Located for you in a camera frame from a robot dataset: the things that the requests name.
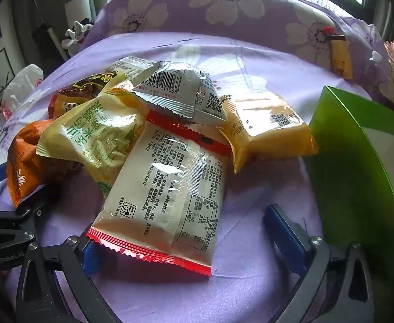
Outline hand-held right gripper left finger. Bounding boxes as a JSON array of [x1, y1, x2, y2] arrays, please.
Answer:
[[15, 234, 123, 323]]

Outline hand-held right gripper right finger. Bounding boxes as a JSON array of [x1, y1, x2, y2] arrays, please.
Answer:
[[263, 203, 377, 323]]

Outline orange snack packet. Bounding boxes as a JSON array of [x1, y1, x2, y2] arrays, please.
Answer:
[[7, 118, 83, 208]]

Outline green cardboard box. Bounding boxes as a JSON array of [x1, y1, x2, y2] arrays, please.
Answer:
[[304, 86, 394, 300]]

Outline cream snack packet red edges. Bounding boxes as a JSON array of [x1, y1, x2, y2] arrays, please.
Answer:
[[87, 110, 233, 276]]

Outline yellow green-print snack packet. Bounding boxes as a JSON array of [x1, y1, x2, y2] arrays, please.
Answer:
[[36, 71, 150, 197]]

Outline orange-yellow snack packet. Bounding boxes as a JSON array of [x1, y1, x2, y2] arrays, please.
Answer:
[[217, 91, 319, 175]]

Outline dark red snack packet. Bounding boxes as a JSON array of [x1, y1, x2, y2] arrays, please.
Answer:
[[48, 74, 117, 119]]

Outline pale yellow snack packet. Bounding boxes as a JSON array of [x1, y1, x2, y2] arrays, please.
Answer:
[[104, 56, 157, 81]]

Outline silver snack packet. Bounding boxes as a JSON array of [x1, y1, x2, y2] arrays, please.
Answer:
[[130, 60, 228, 123]]

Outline white red-print plastic bag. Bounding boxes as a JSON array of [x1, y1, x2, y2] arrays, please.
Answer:
[[0, 65, 46, 118]]

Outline pile of clothes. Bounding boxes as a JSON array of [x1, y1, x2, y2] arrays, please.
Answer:
[[62, 20, 95, 58]]

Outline purple floral blanket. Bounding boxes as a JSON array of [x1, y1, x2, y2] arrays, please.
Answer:
[[0, 0, 394, 323]]

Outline yellow bear bottle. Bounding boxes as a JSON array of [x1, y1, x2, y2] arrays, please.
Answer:
[[321, 27, 354, 79]]

